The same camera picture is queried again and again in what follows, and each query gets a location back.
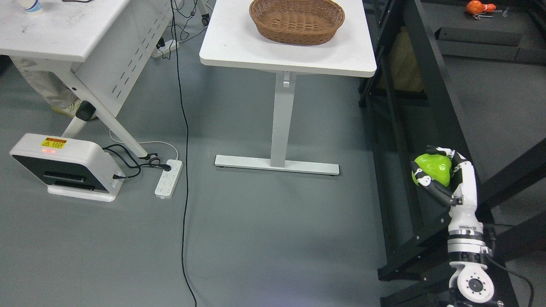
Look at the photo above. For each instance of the white device with warning label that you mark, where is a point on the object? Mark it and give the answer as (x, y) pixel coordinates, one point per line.
(70, 167)

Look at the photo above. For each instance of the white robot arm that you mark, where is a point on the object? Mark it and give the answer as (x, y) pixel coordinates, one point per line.
(467, 254)

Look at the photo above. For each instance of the white power strip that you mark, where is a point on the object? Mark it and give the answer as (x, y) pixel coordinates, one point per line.
(168, 179)
(164, 48)

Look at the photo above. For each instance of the green apple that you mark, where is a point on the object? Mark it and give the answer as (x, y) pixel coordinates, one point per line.
(437, 166)

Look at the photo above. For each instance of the white folding table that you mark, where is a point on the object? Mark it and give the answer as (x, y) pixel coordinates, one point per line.
(98, 49)

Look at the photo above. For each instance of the orange fruit on shelf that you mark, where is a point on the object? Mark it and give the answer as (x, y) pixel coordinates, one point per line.
(476, 7)

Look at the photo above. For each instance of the black metal shelf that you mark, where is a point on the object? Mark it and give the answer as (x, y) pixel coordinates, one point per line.
(475, 84)

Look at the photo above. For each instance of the paper cup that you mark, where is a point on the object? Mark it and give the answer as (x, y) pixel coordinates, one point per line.
(32, 7)

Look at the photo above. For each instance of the brown wicker basket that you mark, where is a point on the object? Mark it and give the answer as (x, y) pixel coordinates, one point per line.
(297, 22)

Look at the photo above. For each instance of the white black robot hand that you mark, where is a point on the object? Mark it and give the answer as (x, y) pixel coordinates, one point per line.
(462, 200)

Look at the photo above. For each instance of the white standing desk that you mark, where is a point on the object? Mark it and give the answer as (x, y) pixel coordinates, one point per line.
(232, 40)

